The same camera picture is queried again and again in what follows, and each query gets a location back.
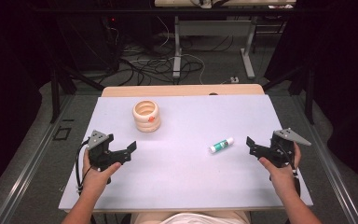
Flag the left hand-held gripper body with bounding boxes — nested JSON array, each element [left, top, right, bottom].
[[87, 130, 119, 172]]

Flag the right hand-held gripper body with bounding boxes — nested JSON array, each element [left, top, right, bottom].
[[268, 128, 312, 169]]

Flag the green and white glue stick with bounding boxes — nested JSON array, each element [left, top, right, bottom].
[[208, 136, 235, 154]]

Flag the cream ringed pen holder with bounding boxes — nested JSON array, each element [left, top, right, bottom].
[[131, 99, 162, 133]]

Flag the person's left hand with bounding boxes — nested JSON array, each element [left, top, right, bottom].
[[81, 148, 123, 196]]

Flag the person's right hand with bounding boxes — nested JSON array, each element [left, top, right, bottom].
[[258, 142, 302, 194]]

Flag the black square floor socket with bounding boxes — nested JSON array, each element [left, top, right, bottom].
[[52, 126, 73, 142]]

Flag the white table mat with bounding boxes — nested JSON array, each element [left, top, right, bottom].
[[58, 94, 314, 211]]

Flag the black metal stand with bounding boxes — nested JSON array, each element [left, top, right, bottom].
[[49, 66, 105, 124], [262, 64, 315, 126]]

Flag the person's beige trousers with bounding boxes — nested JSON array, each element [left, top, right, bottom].
[[130, 211, 253, 224]]

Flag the light wooden table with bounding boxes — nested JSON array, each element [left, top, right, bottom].
[[64, 83, 266, 215]]

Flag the person's white shirt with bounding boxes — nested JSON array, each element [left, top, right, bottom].
[[159, 214, 245, 224]]

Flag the black computer tower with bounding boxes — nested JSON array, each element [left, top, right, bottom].
[[101, 15, 122, 73]]

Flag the white desk with grey legs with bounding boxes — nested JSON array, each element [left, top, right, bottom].
[[154, 0, 297, 80]]

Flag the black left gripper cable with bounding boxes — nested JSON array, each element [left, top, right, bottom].
[[75, 138, 93, 195]]

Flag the grey floor rail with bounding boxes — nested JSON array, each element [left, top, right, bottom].
[[0, 94, 76, 224], [292, 94, 358, 224]]

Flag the tangle of black floor cables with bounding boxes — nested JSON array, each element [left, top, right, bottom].
[[103, 32, 206, 87]]

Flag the white floor cable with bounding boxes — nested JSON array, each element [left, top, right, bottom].
[[167, 53, 207, 86]]

